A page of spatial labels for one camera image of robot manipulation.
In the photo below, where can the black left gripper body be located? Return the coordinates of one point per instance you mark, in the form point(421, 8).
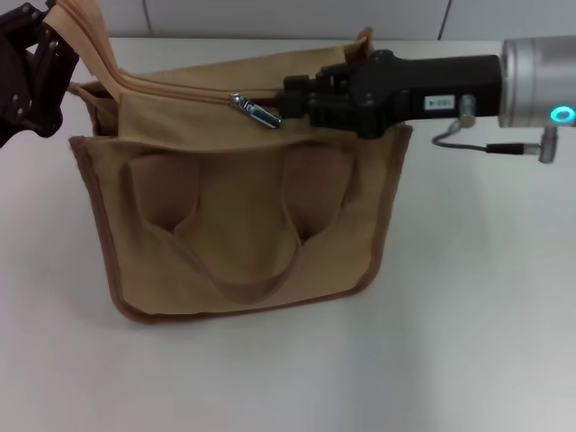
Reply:
point(11, 81)

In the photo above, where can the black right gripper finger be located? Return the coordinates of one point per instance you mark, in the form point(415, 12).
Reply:
point(333, 81)
point(292, 108)

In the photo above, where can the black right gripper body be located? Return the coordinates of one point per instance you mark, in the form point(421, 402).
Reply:
point(441, 85)

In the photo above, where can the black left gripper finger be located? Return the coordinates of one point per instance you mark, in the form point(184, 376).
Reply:
point(49, 90)
point(20, 20)

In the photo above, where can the silver metal zipper pull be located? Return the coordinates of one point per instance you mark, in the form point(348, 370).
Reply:
point(261, 116)

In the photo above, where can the khaki canvas food bag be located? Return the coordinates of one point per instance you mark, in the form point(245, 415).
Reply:
point(243, 216)

